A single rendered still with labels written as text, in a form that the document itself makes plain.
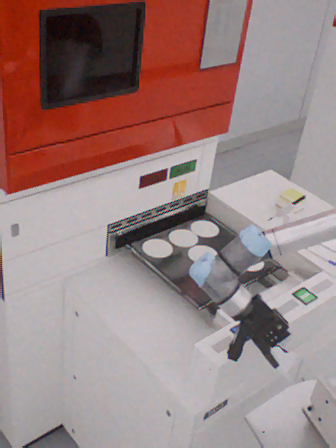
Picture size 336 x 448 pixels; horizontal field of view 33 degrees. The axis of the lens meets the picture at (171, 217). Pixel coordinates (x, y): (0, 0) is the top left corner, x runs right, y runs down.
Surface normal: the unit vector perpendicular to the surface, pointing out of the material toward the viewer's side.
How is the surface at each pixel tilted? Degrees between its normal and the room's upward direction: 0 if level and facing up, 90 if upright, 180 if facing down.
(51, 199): 90
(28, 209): 90
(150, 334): 0
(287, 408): 0
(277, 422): 0
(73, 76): 90
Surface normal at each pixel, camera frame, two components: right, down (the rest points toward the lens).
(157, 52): 0.64, 0.49
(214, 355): 0.11, -0.83
